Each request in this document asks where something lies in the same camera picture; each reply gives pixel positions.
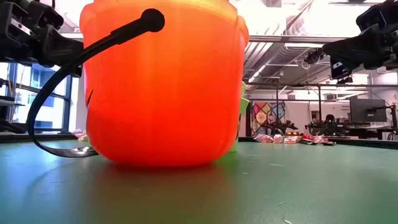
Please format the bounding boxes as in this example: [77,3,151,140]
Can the colourful patchwork quilt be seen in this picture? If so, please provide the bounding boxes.
[251,101,287,137]

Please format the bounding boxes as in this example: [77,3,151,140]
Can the green plastic bucket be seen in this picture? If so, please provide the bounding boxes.
[229,81,250,153]

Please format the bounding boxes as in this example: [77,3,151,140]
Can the background black robot arms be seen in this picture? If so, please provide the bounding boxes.
[264,119,299,135]
[306,121,346,137]

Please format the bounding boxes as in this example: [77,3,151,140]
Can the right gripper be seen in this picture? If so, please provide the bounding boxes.
[322,0,398,80]

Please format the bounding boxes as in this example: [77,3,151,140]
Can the person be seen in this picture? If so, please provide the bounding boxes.
[323,114,337,131]

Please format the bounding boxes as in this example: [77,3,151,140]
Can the dark shelf stand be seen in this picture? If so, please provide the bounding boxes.
[0,77,27,134]

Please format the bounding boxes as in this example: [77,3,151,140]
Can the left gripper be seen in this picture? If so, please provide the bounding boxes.
[0,0,85,78]

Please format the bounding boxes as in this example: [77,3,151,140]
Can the black metal rack frame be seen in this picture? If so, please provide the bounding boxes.
[245,82,398,138]

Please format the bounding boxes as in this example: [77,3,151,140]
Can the orange pumpkin bucket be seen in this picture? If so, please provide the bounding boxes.
[26,0,251,168]

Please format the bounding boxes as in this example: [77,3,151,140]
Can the dark office monitor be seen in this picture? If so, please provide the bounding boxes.
[349,98,388,123]

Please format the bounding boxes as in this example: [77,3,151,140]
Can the black window frame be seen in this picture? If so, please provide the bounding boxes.
[6,62,74,133]

